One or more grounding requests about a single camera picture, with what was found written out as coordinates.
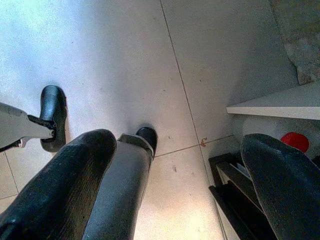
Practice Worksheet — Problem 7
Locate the robot left leg black foot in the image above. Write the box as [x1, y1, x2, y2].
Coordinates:
[0, 84, 68, 153]

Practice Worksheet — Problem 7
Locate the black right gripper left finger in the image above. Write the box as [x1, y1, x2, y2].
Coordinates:
[0, 128, 118, 240]

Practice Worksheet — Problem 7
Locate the black fridge white interior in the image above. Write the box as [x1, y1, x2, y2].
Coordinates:
[208, 152, 278, 240]

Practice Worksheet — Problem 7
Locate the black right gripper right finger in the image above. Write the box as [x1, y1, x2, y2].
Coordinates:
[240, 133, 320, 240]

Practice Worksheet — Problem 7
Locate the white bottle red cap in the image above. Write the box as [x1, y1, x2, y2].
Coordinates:
[241, 116, 311, 154]

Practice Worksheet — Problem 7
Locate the white board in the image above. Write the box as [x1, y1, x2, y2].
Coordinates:
[226, 82, 320, 121]

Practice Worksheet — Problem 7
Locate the robot right leg black foot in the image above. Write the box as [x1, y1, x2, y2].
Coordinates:
[82, 126, 158, 240]

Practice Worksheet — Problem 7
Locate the patterned floor mat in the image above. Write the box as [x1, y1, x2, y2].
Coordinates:
[271, 0, 320, 86]

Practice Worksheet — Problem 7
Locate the robot leg black foot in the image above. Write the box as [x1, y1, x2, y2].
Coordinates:
[82, 126, 158, 240]
[0, 84, 68, 153]

